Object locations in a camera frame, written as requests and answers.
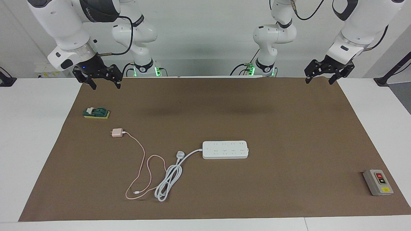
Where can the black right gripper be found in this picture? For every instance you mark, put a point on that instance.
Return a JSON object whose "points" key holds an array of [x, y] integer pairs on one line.
{"points": [[94, 69]]}

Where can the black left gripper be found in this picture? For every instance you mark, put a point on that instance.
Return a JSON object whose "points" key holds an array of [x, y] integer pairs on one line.
{"points": [[330, 66]]}

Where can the pink charger adapter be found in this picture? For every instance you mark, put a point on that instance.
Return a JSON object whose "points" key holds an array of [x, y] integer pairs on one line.
{"points": [[117, 133]]}

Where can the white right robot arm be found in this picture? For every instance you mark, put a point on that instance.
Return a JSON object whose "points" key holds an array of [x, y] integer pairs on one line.
{"points": [[57, 25]]}

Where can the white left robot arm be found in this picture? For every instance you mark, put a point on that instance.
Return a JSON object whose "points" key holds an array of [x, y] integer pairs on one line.
{"points": [[359, 25]]}

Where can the white power strip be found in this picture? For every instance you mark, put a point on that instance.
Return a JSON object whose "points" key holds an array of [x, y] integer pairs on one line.
{"points": [[224, 149]]}

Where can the white box with yellow labels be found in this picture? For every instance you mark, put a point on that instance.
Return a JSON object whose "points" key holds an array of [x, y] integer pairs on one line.
{"points": [[45, 72]]}

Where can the black table clamp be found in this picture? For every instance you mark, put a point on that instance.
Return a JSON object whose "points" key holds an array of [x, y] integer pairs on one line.
{"points": [[6, 81]]}

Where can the grey push button box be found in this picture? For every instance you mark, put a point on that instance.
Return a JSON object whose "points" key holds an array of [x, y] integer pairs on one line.
{"points": [[378, 183]]}

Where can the brown table mat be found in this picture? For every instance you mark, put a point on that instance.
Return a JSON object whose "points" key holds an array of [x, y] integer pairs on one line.
{"points": [[257, 192]]}

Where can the green knife switch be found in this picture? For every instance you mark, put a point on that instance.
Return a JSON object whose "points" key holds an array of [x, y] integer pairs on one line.
{"points": [[98, 112]]}

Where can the black camera stand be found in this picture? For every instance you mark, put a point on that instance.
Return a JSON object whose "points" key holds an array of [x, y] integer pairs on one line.
{"points": [[382, 81]]}

